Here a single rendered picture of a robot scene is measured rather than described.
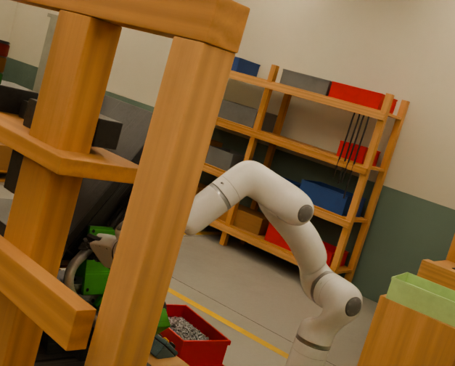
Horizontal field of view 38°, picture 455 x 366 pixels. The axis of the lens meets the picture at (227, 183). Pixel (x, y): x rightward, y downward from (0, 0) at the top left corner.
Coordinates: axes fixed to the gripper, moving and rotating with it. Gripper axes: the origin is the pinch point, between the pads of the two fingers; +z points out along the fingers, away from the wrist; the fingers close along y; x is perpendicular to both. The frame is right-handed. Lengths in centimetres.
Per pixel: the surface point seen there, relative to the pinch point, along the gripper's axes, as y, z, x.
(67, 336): 16, -47, 40
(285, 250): -334, 271, -345
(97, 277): -10.3, 3.1, 1.2
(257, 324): -265, 181, -185
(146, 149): 41, -63, 11
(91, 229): 2.8, 2.3, -6.0
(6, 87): 50, 9, -13
